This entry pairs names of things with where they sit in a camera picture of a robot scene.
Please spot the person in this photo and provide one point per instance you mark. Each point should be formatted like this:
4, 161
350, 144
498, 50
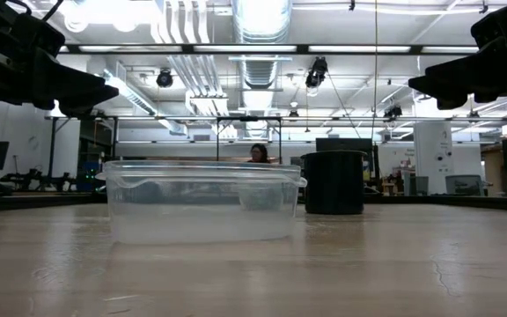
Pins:
259, 154

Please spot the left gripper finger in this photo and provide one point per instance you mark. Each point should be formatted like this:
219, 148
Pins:
71, 81
88, 103

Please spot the silver ventilation duct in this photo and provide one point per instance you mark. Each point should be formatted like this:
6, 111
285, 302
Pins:
260, 22

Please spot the black enamel mug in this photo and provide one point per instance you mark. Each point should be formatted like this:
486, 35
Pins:
335, 185

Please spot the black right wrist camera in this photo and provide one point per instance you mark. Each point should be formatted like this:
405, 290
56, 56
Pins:
491, 28

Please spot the rectangular clear plastic container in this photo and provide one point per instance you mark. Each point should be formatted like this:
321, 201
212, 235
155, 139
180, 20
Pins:
183, 224

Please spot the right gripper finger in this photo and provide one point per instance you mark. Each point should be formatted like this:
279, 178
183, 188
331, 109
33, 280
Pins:
460, 99
451, 75

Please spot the black overhead camera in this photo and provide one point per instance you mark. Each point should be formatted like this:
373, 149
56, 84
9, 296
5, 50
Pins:
164, 78
393, 111
316, 72

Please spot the white pillar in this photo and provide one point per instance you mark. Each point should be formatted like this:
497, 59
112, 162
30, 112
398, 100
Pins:
431, 158

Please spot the grey bin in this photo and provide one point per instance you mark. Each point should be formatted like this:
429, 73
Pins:
464, 185

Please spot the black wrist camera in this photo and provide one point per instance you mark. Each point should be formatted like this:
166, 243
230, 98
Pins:
42, 35
491, 28

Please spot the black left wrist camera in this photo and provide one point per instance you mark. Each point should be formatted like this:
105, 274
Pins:
42, 35

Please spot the blue box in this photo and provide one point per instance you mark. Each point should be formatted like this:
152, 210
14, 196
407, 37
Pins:
88, 174

